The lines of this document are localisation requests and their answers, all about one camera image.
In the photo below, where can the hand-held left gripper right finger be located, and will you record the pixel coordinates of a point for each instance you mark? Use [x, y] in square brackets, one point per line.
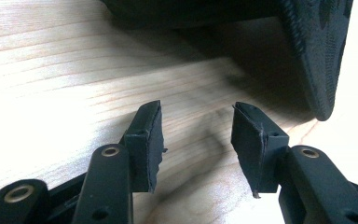
[254, 149]

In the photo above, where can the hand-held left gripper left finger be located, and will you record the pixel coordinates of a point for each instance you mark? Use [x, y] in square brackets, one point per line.
[143, 149]

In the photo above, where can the black fabric bag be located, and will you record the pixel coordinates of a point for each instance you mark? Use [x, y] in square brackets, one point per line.
[292, 37]

